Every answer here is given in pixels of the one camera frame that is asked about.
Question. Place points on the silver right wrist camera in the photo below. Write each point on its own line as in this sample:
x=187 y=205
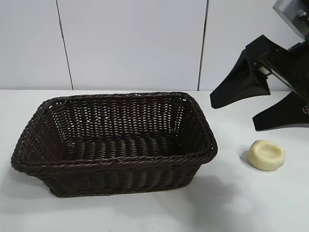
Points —
x=292 y=14

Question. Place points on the pale yellow egg yolk pastry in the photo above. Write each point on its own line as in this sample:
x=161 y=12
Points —
x=265 y=155

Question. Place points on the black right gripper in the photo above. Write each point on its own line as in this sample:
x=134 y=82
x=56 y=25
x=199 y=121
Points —
x=298 y=67

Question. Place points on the dark brown wicker basket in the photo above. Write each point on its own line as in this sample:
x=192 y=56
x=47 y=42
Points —
x=108 y=174

